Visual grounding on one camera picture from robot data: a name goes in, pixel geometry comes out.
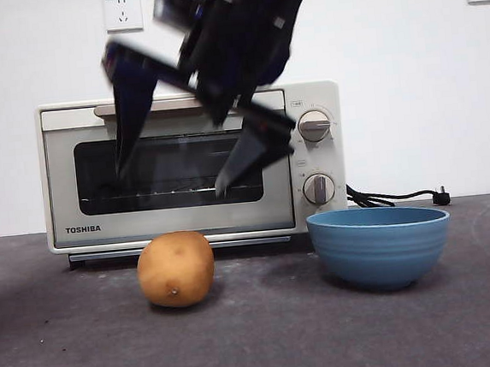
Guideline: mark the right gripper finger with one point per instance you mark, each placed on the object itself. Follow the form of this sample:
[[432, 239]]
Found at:
[[251, 157], [131, 112]]

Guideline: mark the brown potato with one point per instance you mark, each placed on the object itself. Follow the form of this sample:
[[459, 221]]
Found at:
[[175, 267]]

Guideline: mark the blue ribbed bowl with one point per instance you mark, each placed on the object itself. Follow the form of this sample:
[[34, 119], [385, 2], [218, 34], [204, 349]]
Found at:
[[380, 253]]

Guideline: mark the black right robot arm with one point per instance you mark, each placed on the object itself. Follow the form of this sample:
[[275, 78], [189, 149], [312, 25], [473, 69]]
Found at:
[[275, 39]]

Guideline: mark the white Toshiba toaster oven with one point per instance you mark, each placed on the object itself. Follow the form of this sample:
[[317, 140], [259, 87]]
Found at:
[[299, 213]]

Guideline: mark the large beige temperature knob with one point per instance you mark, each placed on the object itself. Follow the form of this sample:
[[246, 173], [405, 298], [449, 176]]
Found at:
[[316, 129]]

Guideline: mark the small beige timer knob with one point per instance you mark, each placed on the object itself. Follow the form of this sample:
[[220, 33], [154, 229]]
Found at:
[[319, 189]]

